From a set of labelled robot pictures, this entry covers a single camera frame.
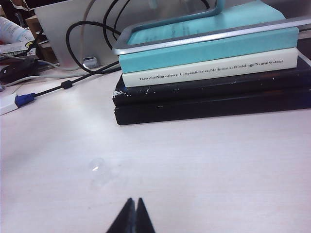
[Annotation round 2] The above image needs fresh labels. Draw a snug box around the white plastic bottle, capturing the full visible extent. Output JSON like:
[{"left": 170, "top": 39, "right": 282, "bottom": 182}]
[{"left": 0, "top": 16, "right": 35, "bottom": 45}]

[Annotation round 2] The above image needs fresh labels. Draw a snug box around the teal book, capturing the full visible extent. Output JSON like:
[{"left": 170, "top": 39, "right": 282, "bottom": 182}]
[{"left": 119, "top": 4, "right": 300, "bottom": 74}]

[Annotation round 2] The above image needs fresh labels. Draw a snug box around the printed cardboard box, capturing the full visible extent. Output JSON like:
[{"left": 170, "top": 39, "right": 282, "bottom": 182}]
[{"left": 0, "top": 40, "right": 37, "bottom": 56}]

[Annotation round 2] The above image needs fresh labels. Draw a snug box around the black thin cable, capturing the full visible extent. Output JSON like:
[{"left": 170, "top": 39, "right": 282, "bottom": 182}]
[{"left": 103, "top": 0, "right": 137, "bottom": 42}]

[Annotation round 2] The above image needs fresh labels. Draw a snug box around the white cable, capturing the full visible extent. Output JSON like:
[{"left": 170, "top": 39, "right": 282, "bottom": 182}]
[{"left": 0, "top": 54, "right": 85, "bottom": 88}]

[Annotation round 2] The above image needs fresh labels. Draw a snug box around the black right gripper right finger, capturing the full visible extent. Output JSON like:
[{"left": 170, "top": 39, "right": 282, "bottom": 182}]
[{"left": 135, "top": 198, "right": 156, "bottom": 233}]

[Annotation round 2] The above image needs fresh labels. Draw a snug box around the black cable with ferrite bead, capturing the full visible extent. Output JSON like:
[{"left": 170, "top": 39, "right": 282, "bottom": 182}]
[{"left": 15, "top": 61, "right": 121, "bottom": 108}]

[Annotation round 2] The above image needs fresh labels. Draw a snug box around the black looped cable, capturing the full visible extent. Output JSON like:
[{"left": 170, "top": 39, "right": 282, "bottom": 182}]
[{"left": 66, "top": 21, "right": 123, "bottom": 74}]

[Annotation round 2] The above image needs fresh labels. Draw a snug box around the silver cable clip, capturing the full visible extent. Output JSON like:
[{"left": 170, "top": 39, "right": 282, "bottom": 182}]
[{"left": 82, "top": 56, "right": 97, "bottom": 68}]

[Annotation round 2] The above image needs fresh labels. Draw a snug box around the clear plastic sprayer cap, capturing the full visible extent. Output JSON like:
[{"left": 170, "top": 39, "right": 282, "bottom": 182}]
[{"left": 88, "top": 157, "right": 113, "bottom": 188}]

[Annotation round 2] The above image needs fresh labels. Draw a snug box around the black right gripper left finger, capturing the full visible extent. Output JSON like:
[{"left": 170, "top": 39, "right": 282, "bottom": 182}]
[{"left": 105, "top": 198, "right": 136, "bottom": 233}]

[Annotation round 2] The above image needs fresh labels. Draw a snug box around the black book with chipped corner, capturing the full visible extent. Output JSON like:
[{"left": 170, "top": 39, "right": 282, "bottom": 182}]
[{"left": 112, "top": 55, "right": 311, "bottom": 107}]

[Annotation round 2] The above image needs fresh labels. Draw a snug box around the silver monitor stand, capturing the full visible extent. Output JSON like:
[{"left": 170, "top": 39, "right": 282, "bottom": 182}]
[{"left": 111, "top": 0, "right": 311, "bottom": 57}]

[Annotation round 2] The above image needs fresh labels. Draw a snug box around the cream neuroscience book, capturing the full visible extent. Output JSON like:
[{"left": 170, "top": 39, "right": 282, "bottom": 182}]
[{"left": 121, "top": 47, "right": 298, "bottom": 88}]

